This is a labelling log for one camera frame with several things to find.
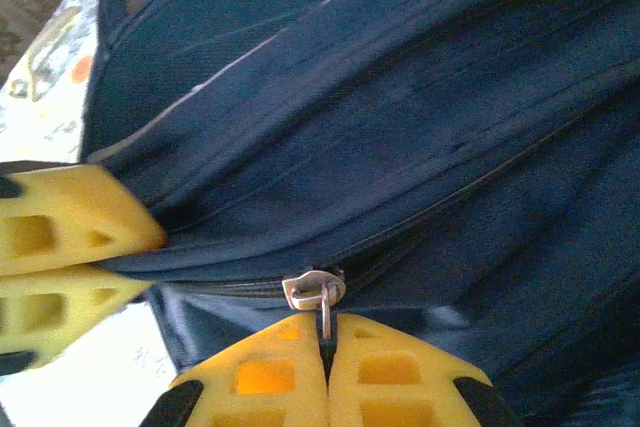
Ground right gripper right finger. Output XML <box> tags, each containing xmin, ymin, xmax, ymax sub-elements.
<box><xmin>328</xmin><ymin>313</ymin><xmax>522</xmax><ymax>427</ymax></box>

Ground navy blue backpack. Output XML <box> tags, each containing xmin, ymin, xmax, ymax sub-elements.
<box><xmin>79</xmin><ymin>0</ymin><xmax>640</xmax><ymax>427</ymax></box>

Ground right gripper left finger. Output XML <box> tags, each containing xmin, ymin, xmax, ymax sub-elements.
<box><xmin>141</xmin><ymin>313</ymin><xmax>330</xmax><ymax>427</ymax></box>

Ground floral table cover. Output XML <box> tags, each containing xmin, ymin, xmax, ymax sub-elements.
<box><xmin>0</xmin><ymin>0</ymin><xmax>177</xmax><ymax>427</ymax></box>

